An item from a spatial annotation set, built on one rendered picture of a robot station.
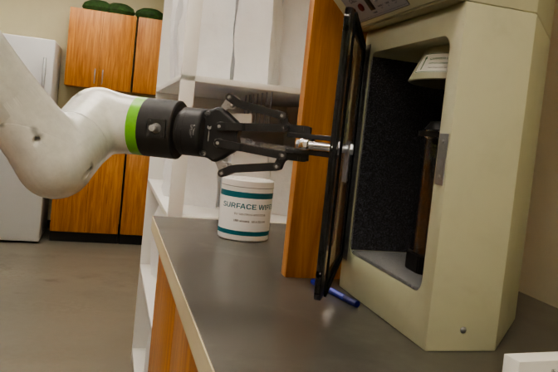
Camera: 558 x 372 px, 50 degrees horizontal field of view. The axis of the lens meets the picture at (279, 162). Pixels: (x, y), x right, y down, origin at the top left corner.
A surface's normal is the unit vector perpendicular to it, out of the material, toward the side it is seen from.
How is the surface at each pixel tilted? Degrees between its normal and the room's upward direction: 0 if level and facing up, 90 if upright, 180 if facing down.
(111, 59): 90
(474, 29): 90
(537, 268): 90
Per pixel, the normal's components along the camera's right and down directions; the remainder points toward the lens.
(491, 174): 0.27, 0.08
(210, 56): -0.17, 0.08
